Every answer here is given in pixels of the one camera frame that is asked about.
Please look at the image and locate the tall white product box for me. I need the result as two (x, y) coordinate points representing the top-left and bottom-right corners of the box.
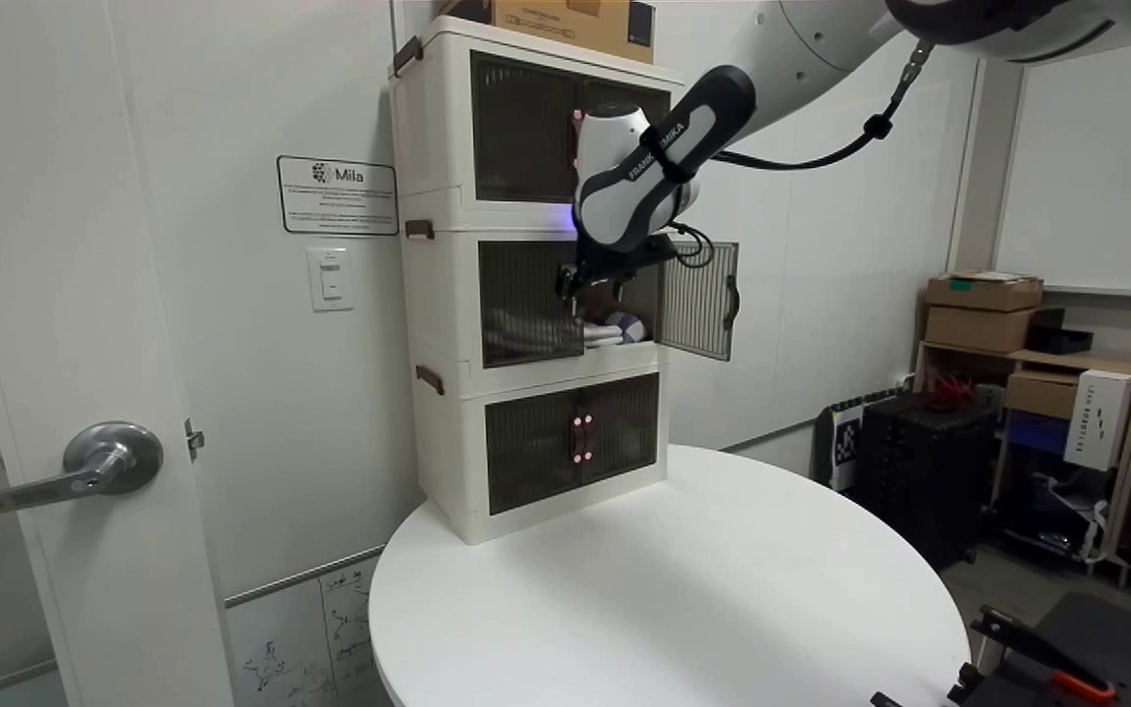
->
(1061, 363), (1131, 473)

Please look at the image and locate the white vertical wall conduit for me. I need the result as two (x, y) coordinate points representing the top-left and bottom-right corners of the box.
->
(942, 50), (1029, 274)

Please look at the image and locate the smoky cabinet door, black handle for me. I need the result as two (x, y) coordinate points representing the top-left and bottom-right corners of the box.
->
(658, 234), (741, 363)

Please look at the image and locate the black case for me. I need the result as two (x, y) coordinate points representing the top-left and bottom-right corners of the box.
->
(980, 585), (1131, 707)

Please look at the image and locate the white wall poster with drawings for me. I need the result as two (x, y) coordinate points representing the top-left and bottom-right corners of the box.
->
(220, 555), (385, 707)

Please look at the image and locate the small brown cardboard box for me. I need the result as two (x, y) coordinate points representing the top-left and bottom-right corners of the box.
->
(1002, 370), (1082, 422)

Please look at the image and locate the white stacked storage cabinet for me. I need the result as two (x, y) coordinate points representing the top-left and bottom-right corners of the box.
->
(385, 10), (684, 545)

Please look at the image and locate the red handled tool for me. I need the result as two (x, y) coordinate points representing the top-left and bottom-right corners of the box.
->
(964, 608), (1124, 707)

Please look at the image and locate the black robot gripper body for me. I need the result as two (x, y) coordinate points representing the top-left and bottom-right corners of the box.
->
(556, 238), (636, 323)

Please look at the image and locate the small white folded cloth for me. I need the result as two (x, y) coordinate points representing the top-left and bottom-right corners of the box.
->
(586, 308), (654, 350)

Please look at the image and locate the black plastic crate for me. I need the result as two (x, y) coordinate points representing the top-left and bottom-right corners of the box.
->
(847, 390), (1005, 569)

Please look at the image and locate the blue box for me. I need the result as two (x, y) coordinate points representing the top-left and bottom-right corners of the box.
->
(1002, 413), (1077, 459)

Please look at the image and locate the white wall sign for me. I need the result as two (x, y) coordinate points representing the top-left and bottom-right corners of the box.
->
(275, 150), (403, 238)

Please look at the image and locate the white wall whiteboard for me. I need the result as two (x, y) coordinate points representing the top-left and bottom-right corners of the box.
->
(988, 37), (1131, 304)

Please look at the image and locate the black framed picture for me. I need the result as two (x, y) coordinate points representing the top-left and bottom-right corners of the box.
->
(807, 386), (908, 496)

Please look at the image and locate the black device on shelf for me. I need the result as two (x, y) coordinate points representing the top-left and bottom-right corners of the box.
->
(1026, 304), (1098, 358)

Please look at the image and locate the white room door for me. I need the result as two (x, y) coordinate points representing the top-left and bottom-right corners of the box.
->
(0, 0), (237, 707)

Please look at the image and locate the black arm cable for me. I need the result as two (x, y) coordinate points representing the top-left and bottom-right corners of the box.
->
(708, 35), (938, 177)

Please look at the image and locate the cardboard box with paper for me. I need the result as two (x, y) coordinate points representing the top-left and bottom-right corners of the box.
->
(923, 270), (1048, 316)

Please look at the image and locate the white coiled cable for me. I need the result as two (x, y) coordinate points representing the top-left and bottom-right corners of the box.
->
(1033, 467), (1120, 569)

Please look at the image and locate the white light switch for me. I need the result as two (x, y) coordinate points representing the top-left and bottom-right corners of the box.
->
(303, 244), (357, 316)

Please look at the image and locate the wooden shelf unit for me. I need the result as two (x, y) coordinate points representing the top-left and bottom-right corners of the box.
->
(911, 341), (1131, 596)

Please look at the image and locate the silver lever door handle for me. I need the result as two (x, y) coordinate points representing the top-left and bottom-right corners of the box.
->
(0, 416), (167, 519)

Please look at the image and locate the plain brown cardboard box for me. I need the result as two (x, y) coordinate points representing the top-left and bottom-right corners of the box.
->
(919, 302), (1036, 358)

